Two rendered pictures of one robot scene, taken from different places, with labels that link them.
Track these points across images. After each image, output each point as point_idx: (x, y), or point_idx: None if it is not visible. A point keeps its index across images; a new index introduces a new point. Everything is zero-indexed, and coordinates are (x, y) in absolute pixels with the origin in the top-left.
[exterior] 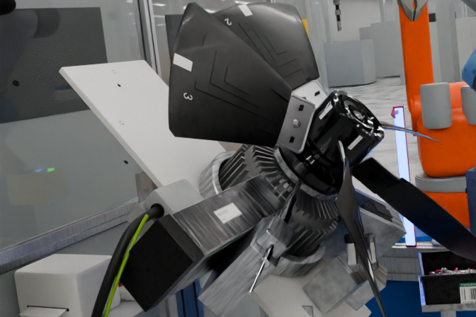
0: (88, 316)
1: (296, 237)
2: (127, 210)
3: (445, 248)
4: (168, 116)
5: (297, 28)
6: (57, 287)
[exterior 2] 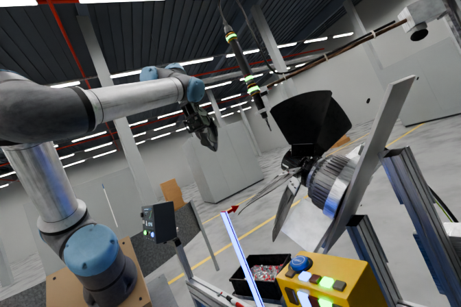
0: None
1: None
2: None
3: (249, 304)
4: (350, 121)
5: (280, 122)
6: None
